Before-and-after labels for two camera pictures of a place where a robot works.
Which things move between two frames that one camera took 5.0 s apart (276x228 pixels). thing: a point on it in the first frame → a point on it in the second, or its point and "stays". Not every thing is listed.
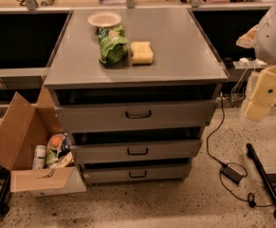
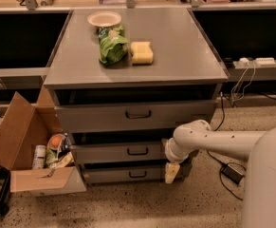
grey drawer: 137,151 stays
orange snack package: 59,151 stays
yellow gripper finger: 248,40 → 164,142
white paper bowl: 104,19 stays
